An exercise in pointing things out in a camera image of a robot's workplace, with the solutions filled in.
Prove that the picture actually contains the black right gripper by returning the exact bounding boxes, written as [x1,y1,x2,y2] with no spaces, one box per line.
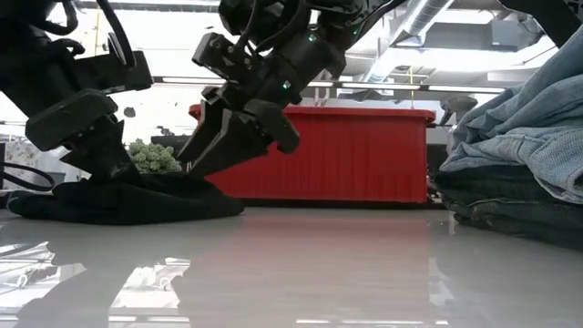
[176,0,366,181]

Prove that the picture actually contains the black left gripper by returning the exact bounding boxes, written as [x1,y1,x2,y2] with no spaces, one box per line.
[0,0,143,186]

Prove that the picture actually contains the small black garment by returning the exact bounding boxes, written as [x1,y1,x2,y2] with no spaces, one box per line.
[6,171,246,227]

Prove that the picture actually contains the dark navy garment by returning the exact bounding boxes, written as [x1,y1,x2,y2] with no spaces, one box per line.
[434,164,583,251]

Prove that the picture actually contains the light blue denim garment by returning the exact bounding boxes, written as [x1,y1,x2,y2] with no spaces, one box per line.
[439,25,583,206]

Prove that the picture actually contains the red plastic laundry bin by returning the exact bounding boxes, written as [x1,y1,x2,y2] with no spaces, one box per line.
[189,103,437,204]

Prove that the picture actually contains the small potted green plant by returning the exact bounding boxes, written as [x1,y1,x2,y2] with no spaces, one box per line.
[125,138,184,175]

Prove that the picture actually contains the long ceiling light strip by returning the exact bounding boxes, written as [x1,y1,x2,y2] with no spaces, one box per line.
[152,75,506,95]

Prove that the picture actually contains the clear spray bottle grey trigger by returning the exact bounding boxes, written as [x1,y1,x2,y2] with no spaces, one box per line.
[438,96,479,127]

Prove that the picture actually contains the black cable loop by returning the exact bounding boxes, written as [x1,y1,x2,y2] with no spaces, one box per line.
[0,162,56,193]

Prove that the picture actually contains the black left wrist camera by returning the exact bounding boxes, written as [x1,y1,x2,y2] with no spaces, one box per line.
[75,31,155,95]

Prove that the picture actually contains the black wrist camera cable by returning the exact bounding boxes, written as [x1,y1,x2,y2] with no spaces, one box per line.
[45,0,138,69]

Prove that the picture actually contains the smooth silver ventilation duct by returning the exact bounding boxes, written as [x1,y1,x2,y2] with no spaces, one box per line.
[363,0,457,87]

